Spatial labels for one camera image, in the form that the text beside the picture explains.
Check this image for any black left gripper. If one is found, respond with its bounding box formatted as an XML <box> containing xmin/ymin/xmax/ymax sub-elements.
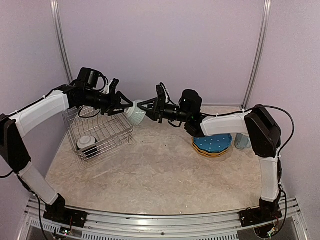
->
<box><xmin>80</xmin><ymin>88</ymin><xmax>133</xmax><ymax>116</ymax></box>

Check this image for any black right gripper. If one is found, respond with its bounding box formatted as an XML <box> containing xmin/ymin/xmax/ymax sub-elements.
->
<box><xmin>136</xmin><ymin>96</ymin><xmax>190</xmax><ymax>124</ymax></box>

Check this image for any small pale ribbed cup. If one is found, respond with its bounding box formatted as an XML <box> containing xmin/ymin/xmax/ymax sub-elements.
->
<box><xmin>124</xmin><ymin>100</ymin><xmax>146</xmax><ymax>126</ymax></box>

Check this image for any dark teal white bowl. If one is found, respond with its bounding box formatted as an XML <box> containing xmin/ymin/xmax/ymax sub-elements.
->
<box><xmin>76</xmin><ymin>135</ymin><xmax>98</xmax><ymax>156</ymax></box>

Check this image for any yellow dotted plate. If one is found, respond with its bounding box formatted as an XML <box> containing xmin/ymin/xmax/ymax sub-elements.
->
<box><xmin>196</xmin><ymin>150</ymin><xmax>228</xmax><ymax>158</ymax></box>
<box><xmin>191</xmin><ymin>139</ymin><xmax>231</xmax><ymax>153</ymax></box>

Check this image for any blue dotted plate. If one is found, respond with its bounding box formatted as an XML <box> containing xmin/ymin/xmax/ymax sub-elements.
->
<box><xmin>192</xmin><ymin>133</ymin><xmax>233</xmax><ymax>153</ymax></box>

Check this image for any light blue mug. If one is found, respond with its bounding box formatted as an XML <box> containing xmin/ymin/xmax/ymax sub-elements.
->
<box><xmin>234</xmin><ymin>133</ymin><xmax>251</xmax><ymax>150</ymax></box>

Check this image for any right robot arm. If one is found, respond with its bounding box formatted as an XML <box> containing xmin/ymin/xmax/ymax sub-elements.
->
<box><xmin>137</xmin><ymin>95</ymin><xmax>284</xmax><ymax>222</ymax></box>

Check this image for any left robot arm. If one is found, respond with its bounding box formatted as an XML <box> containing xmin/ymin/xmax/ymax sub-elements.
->
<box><xmin>0</xmin><ymin>85</ymin><xmax>133</xmax><ymax>223</ymax></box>

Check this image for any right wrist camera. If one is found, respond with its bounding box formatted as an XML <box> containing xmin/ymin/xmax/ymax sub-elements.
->
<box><xmin>156</xmin><ymin>82</ymin><xmax>174</xmax><ymax>104</ymax></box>

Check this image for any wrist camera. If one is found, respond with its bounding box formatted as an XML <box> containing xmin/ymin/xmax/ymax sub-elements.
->
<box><xmin>73</xmin><ymin>67</ymin><xmax>120</xmax><ymax>94</ymax></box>
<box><xmin>156</xmin><ymin>82</ymin><xmax>174</xmax><ymax>104</ymax></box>

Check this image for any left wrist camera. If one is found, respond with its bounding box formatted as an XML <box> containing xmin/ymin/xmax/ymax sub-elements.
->
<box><xmin>73</xmin><ymin>67</ymin><xmax>120</xmax><ymax>94</ymax></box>

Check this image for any metal wire dish rack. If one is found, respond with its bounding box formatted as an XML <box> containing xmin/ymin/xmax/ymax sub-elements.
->
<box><xmin>62</xmin><ymin>107</ymin><xmax>133</xmax><ymax>163</ymax></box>

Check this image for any left aluminium frame post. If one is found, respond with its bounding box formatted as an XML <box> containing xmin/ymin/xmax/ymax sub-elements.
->
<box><xmin>50</xmin><ymin>0</ymin><xmax>73</xmax><ymax>83</ymax></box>

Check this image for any aluminium frame post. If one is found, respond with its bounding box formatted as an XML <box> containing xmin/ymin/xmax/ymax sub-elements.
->
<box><xmin>241</xmin><ymin>0</ymin><xmax>272</xmax><ymax>109</ymax></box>
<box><xmin>50</xmin><ymin>0</ymin><xmax>73</xmax><ymax>83</ymax></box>

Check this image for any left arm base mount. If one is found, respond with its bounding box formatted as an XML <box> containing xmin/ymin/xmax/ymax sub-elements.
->
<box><xmin>43</xmin><ymin>193</ymin><xmax>88</xmax><ymax>228</ymax></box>

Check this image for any front aluminium rail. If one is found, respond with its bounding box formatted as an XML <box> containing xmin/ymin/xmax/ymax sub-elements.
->
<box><xmin>17</xmin><ymin>197</ymin><xmax>308</xmax><ymax>240</ymax></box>

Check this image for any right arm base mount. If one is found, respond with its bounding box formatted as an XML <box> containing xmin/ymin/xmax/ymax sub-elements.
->
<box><xmin>239</xmin><ymin>198</ymin><xmax>283</xmax><ymax>227</ymax></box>

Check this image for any right aluminium frame post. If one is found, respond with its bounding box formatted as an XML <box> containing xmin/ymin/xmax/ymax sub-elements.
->
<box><xmin>241</xmin><ymin>0</ymin><xmax>272</xmax><ymax>109</ymax></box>

